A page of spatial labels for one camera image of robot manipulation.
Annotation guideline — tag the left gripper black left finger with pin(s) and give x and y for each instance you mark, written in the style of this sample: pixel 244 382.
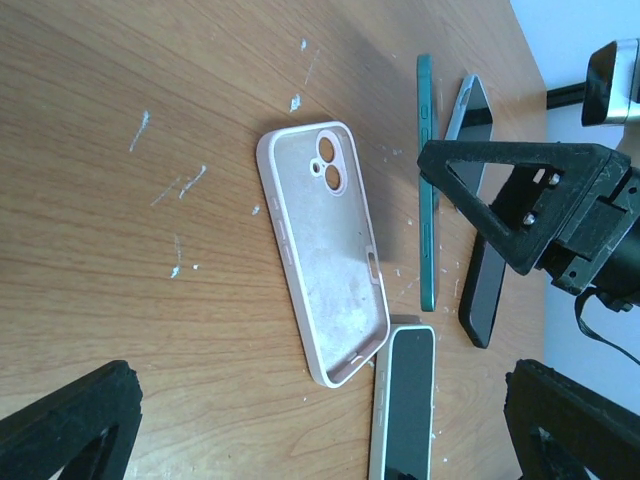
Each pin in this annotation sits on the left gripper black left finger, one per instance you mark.
pixel 84 430

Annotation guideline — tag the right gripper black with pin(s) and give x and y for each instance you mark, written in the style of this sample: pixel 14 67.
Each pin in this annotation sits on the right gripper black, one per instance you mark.
pixel 570 209

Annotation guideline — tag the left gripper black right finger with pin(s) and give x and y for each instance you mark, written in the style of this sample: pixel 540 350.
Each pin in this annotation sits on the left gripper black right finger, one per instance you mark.
pixel 562 430

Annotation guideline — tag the light blue phone case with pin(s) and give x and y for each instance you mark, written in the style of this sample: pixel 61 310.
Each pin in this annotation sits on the light blue phone case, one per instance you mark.
pixel 471 121

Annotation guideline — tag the black phone case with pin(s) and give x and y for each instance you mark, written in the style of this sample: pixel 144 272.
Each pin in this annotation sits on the black phone case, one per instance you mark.
pixel 481 293

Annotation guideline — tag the black phone green edge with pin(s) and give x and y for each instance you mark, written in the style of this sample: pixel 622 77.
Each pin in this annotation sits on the black phone green edge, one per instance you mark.
pixel 427 126

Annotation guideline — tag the white phone case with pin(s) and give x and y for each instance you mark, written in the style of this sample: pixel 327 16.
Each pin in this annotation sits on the white phone case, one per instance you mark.
pixel 380 407

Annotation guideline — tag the pink phone case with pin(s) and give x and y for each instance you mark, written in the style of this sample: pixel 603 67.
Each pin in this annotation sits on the pink phone case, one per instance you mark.
pixel 317 203

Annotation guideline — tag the black aluminium frame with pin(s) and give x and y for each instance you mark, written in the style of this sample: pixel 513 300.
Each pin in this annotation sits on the black aluminium frame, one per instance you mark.
pixel 565 96

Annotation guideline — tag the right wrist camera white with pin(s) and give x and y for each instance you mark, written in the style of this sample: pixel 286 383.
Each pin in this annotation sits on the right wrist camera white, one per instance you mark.
pixel 611 94

